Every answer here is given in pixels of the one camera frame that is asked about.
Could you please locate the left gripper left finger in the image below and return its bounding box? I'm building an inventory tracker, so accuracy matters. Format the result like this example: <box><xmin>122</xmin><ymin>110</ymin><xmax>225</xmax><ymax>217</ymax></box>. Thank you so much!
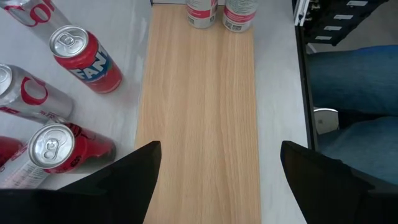
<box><xmin>60</xmin><ymin>140</ymin><xmax>162</xmax><ymax>224</ymax></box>

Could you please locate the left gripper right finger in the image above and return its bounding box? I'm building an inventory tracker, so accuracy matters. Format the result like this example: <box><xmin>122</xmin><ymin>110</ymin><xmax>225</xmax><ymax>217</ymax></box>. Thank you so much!
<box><xmin>280</xmin><ymin>141</ymin><xmax>374</xmax><ymax>224</ymax></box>

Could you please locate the red Coca-Cola Star Wars can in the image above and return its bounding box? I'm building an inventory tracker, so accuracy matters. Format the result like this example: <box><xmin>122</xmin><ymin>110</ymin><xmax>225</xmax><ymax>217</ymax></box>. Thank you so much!
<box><xmin>27</xmin><ymin>122</ymin><xmax>118</xmax><ymax>175</ymax></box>

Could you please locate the silver Diet Coke can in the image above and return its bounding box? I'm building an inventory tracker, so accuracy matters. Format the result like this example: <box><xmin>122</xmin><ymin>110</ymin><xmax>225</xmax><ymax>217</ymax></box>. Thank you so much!
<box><xmin>0</xmin><ymin>0</ymin><xmax>73</xmax><ymax>45</ymax></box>
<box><xmin>0</xmin><ymin>63</ymin><xmax>75</xmax><ymax>124</ymax></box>

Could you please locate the red Fanta strawberry can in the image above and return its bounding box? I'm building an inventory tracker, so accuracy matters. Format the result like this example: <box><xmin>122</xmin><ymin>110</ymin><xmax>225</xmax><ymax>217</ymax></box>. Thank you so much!
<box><xmin>49</xmin><ymin>24</ymin><xmax>123</xmax><ymax>95</ymax></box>

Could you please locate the light wooden shelf board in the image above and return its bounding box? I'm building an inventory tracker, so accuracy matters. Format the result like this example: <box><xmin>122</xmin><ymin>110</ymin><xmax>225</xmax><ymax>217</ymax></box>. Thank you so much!
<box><xmin>135</xmin><ymin>3</ymin><xmax>262</xmax><ymax>224</ymax></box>

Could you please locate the white rounded object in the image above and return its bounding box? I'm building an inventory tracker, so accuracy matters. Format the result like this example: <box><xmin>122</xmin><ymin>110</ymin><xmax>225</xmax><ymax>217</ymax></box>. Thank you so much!
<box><xmin>313</xmin><ymin>108</ymin><xmax>340</xmax><ymax>135</ymax></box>

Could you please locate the person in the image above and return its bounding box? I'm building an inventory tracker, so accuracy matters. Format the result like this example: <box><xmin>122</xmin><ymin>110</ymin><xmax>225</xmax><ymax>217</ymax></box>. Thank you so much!
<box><xmin>307</xmin><ymin>45</ymin><xmax>398</xmax><ymax>187</ymax></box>

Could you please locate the white red Celsius can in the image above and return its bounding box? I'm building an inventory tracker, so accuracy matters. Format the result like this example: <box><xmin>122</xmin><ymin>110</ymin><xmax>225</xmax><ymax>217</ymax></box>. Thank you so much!
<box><xmin>221</xmin><ymin>0</ymin><xmax>258</xmax><ymax>33</ymax></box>
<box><xmin>185</xmin><ymin>0</ymin><xmax>219</xmax><ymax>30</ymax></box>

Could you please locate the black table frame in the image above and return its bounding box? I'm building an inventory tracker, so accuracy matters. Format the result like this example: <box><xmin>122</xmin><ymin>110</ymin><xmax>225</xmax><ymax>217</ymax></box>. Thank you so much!
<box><xmin>292</xmin><ymin>0</ymin><xmax>320</xmax><ymax>153</ymax></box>

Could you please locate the black slotted bracket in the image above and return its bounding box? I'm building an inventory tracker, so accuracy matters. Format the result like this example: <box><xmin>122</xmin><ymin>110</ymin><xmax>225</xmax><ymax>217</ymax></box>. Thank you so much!
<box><xmin>303</xmin><ymin>0</ymin><xmax>389</xmax><ymax>47</ymax></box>

